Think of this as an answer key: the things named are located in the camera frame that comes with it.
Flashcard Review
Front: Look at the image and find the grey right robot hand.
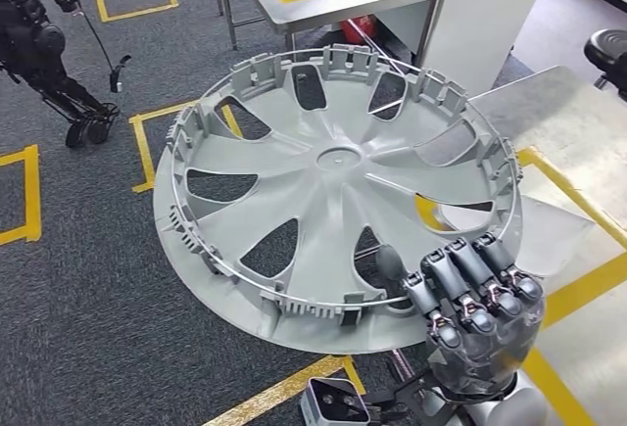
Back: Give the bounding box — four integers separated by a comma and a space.
374, 231, 546, 405

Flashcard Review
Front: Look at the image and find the red object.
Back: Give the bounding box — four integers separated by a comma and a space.
339, 15, 378, 46

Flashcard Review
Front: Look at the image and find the black right camera bracket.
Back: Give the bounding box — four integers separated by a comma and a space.
363, 350, 443, 426

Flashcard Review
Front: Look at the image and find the steel workbench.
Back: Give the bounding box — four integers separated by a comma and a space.
468, 65, 627, 426

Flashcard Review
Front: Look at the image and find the white cabinet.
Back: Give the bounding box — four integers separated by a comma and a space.
377, 0, 558, 99

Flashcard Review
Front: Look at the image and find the black humanoid robot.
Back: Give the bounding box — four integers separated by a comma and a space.
0, 0, 133, 151

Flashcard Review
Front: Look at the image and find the grey plastic wheel cover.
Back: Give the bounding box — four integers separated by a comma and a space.
153, 43, 524, 356

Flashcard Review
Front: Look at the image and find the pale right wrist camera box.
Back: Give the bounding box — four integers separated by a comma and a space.
299, 376, 372, 426

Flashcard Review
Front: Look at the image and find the black round stool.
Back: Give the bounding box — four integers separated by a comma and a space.
582, 28, 627, 104

